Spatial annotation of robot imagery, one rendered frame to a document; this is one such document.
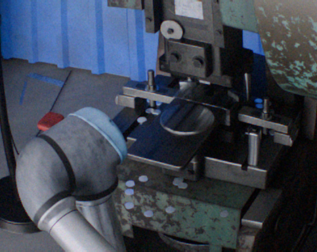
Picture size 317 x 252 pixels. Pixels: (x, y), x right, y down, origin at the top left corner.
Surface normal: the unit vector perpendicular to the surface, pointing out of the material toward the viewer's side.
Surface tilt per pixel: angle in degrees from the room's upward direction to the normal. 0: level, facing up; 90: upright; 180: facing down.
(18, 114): 0
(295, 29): 104
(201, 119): 0
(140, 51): 90
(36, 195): 45
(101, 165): 85
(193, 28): 90
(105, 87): 0
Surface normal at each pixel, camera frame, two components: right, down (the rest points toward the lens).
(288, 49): -0.40, 0.79
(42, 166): 0.22, -0.44
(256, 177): -0.46, 0.51
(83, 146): 0.53, -0.25
